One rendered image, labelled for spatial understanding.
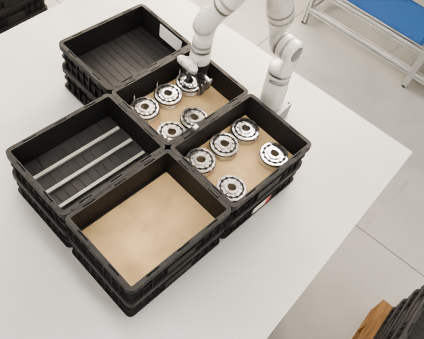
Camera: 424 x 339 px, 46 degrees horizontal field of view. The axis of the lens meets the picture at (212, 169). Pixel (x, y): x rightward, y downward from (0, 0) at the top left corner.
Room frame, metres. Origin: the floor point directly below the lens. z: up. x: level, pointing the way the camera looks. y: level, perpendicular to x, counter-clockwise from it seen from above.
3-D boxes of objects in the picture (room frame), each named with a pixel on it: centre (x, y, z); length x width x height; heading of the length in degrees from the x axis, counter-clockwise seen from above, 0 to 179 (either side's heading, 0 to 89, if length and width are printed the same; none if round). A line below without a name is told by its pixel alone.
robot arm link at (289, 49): (1.43, -0.15, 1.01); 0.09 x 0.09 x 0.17; 56
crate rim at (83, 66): (1.38, 0.42, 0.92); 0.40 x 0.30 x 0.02; 147
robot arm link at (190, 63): (1.31, 0.15, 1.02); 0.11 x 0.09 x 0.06; 147
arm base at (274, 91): (1.43, -0.16, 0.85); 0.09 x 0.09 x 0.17; 54
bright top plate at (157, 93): (1.25, 0.23, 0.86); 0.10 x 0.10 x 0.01
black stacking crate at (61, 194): (0.88, 0.39, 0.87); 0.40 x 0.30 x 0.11; 147
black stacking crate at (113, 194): (0.72, 0.14, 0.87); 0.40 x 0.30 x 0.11; 147
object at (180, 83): (1.34, 0.17, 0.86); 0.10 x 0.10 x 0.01
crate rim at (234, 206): (1.05, -0.08, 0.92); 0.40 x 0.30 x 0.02; 147
